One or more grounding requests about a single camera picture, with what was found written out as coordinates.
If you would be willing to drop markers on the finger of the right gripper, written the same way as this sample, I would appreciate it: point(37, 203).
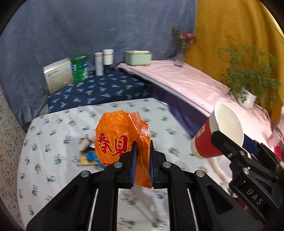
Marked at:
point(250, 146)
point(229, 148)

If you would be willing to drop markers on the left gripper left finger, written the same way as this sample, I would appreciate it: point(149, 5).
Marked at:
point(134, 151)

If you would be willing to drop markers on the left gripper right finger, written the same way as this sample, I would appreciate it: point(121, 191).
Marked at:
point(151, 155)

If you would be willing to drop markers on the orange plastic snack bag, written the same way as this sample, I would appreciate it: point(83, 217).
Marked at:
point(115, 133)

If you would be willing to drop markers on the red white paper cup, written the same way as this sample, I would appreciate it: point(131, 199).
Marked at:
point(221, 130)

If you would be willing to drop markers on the blue wrapper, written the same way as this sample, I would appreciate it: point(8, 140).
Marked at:
point(92, 158)

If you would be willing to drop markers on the small gold dark packet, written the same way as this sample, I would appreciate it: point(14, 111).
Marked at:
point(82, 160)

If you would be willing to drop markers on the white tissue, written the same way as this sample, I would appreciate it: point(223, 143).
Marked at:
point(87, 142)

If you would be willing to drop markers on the pink tumbler with lid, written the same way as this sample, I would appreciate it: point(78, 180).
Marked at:
point(275, 138)

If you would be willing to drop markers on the navy floral cloth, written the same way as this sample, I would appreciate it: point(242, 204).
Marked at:
point(117, 85)

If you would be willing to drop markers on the green plant in white pot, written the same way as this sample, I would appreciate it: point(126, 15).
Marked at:
point(251, 70)

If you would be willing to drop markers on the pink tablecloth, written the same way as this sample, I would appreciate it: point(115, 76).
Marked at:
point(191, 96)

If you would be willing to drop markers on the panda print tablecloth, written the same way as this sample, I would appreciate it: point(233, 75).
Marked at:
point(49, 160)

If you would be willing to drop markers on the mint green tissue box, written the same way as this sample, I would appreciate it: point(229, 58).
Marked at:
point(138, 57)

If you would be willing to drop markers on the white slim bottle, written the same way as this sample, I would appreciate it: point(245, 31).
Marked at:
point(98, 60)

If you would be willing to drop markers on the white jar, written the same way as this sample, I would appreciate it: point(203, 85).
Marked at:
point(108, 56)

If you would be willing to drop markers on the green can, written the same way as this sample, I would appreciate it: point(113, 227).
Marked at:
point(79, 66)

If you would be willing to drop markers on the beige cardboard box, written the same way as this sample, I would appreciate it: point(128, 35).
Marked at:
point(58, 75)

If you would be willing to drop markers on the glass vase with pink flowers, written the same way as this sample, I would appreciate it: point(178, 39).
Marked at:
point(183, 40)

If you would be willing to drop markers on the mustard yellow backdrop cloth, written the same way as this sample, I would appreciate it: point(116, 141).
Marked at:
point(230, 23)

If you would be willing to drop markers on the blue backdrop cloth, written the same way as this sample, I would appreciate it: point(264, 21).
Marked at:
point(43, 32)

